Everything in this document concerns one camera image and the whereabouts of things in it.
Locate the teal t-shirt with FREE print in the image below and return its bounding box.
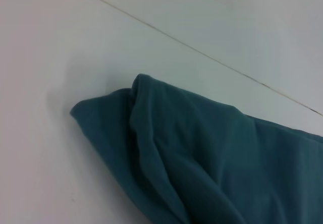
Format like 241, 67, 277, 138
70, 73, 323, 224

